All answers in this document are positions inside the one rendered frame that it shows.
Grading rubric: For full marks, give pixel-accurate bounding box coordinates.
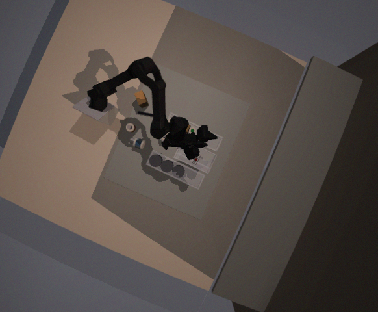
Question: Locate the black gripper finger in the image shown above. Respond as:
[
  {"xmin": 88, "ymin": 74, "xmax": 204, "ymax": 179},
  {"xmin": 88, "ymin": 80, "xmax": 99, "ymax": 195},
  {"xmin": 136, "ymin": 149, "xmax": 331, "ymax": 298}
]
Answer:
[
  {"xmin": 208, "ymin": 131, "xmax": 218, "ymax": 140},
  {"xmin": 196, "ymin": 141, "xmax": 208, "ymax": 148}
]

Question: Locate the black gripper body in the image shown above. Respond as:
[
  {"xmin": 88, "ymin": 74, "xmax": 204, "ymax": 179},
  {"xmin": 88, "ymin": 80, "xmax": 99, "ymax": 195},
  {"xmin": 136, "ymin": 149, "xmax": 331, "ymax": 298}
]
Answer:
[{"xmin": 181, "ymin": 125, "xmax": 210, "ymax": 147}]

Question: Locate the white jar with blue and tan label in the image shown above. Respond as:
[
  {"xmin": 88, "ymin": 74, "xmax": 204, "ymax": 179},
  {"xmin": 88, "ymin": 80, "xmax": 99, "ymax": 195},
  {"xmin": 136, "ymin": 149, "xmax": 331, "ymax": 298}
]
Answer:
[{"xmin": 130, "ymin": 138, "xmax": 145, "ymax": 150}]

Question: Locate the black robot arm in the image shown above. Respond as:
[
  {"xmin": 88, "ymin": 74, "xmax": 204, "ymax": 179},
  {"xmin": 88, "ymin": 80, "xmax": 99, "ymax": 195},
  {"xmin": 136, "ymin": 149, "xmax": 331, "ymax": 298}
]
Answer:
[{"xmin": 87, "ymin": 57, "xmax": 199, "ymax": 160}]

